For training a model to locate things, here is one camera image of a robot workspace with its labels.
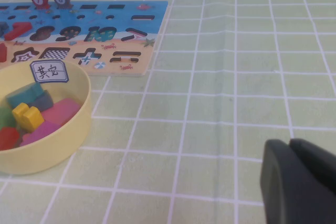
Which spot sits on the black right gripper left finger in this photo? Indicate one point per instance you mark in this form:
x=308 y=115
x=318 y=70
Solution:
x=288 y=195

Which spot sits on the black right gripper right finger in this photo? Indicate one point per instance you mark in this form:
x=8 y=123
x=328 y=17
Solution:
x=317 y=161

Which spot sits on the blue wooden number puzzle board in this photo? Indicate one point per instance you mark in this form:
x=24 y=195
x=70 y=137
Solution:
x=155 y=22

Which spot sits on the yellow plastic bowl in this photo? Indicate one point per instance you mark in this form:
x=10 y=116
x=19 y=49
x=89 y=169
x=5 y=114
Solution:
x=52 y=153

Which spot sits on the pink rectangle piece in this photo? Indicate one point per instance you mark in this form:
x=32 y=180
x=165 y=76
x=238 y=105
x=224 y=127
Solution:
x=63 y=111

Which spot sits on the magenta square piece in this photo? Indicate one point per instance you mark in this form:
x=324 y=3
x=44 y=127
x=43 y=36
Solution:
x=42 y=130

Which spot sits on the blue-grey shape piece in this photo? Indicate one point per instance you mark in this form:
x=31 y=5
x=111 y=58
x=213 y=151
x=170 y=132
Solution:
x=43 y=102

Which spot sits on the white paper label on yellow bowl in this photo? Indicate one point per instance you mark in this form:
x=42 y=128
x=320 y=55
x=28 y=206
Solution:
x=50 y=71

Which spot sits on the yellow equals sign piece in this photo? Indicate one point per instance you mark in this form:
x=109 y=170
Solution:
x=29 y=117

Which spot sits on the teal heart piece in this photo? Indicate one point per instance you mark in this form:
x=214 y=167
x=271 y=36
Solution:
x=23 y=94

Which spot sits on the red shape piece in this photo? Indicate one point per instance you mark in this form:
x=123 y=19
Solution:
x=8 y=138

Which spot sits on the green shape piece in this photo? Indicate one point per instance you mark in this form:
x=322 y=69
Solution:
x=5 y=117

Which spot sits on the red triangle piece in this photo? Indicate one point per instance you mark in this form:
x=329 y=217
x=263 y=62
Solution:
x=2 y=53

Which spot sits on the blue-grey number 6 piece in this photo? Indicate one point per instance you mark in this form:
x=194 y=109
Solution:
x=3 y=28

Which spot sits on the green white grid tablecloth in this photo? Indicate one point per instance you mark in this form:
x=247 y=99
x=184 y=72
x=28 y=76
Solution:
x=223 y=77

